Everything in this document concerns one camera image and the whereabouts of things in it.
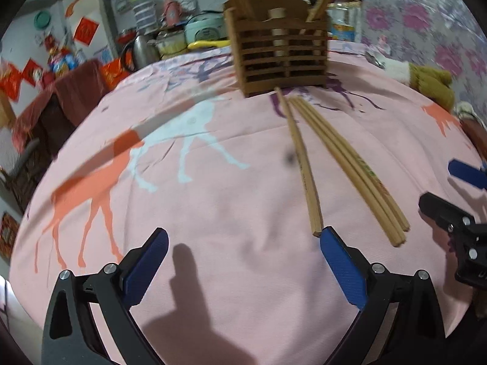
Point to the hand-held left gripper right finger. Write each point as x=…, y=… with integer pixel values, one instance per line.
x=342, y=273

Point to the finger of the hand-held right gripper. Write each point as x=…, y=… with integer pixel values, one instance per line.
x=468, y=175
x=441, y=211

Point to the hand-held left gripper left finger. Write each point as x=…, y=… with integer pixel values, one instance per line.
x=146, y=270

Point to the brown wooden chopstick holder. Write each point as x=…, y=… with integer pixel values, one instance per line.
x=285, y=85

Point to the pale wooden stick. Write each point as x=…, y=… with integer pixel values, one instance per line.
x=277, y=26

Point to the brown leather wallet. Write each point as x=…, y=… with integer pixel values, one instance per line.
x=475, y=133

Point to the white crumpled cloth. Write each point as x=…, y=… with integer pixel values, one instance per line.
x=464, y=110

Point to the olive and white plush cloth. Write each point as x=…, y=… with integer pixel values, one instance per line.
x=426, y=80

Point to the pink deer print tablecloth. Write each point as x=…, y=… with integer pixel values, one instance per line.
x=228, y=197

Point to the red printed box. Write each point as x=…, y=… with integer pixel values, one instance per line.
x=8, y=235

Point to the metal spoon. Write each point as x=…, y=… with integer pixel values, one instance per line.
x=374, y=60

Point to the table with red cloth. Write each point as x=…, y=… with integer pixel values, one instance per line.
x=64, y=99

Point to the clear plastic oil bottle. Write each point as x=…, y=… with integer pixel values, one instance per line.
x=344, y=22

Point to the red printed bag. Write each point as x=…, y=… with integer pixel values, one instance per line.
x=116, y=73

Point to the steel kettle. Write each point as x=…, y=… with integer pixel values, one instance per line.
x=142, y=53

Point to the cream pot with lid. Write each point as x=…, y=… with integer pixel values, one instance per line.
x=171, y=43

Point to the red paper decoration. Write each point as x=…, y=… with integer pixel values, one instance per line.
x=86, y=31
x=32, y=72
x=9, y=81

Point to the red basin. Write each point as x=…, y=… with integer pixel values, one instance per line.
x=127, y=37

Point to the pale teal rice cooker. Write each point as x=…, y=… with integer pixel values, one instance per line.
x=203, y=26

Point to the white refrigerator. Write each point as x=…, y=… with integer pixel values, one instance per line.
x=106, y=19

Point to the striped container green lid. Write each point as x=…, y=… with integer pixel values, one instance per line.
x=142, y=11

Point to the pink thermos jug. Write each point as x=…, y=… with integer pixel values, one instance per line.
x=173, y=11

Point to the floral plastic wall sheet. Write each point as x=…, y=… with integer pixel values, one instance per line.
x=437, y=19

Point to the green wall plate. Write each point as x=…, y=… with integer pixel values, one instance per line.
x=42, y=19

